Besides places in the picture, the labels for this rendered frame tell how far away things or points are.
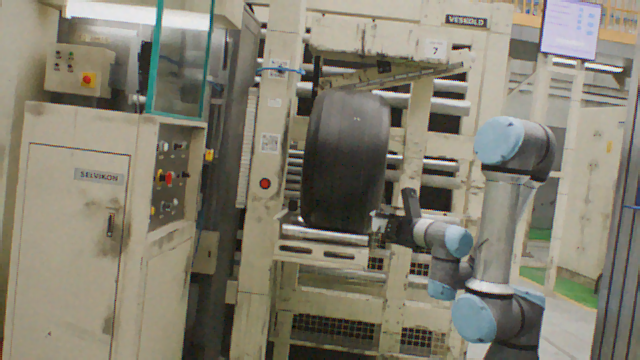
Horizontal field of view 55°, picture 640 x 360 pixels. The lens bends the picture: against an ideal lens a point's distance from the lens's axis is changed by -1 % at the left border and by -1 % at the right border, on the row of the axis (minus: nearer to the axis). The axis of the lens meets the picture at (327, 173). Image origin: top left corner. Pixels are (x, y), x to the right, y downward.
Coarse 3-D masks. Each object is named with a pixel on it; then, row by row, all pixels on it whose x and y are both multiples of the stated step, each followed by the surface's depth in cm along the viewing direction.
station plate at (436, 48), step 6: (426, 42) 261; (432, 42) 261; (438, 42) 261; (444, 42) 261; (426, 48) 261; (432, 48) 261; (438, 48) 261; (444, 48) 261; (426, 54) 261; (432, 54) 261; (438, 54) 261; (444, 54) 261
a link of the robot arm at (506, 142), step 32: (480, 128) 145; (512, 128) 138; (544, 128) 147; (480, 160) 143; (512, 160) 140; (512, 192) 142; (480, 224) 146; (512, 224) 143; (480, 256) 145; (480, 288) 143; (480, 320) 141; (512, 320) 145
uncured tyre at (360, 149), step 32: (320, 96) 236; (352, 96) 233; (320, 128) 222; (352, 128) 222; (384, 128) 225; (320, 160) 220; (352, 160) 219; (384, 160) 223; (320, 192) 222; (352, 192) 221; (320, 224) 234; (352, 224) 230
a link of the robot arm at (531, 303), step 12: (516, 288) 151; (516, 300) 149; (528, 300) 150; (540, 300) 151; (528, 312) 149; (540, 312) 151; (528, 324) 149; (540, 324) 152; (516, 336) 149; (528, 336) 151
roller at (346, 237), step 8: (288, 224) 236; (280, 232) 235; (288, 232) 235; (296, 232) 234; (304, 232) 234; (312, 232) 234; (320, 232) 234; (328, 232) 234; (336, 232) 234; (344, 232) 234; (352, 232) 235; (328, 240) 235; (336, 240) 234; (344, 240) 234; (352, 240) 233; (360, 240) 233; (368, 240) 233
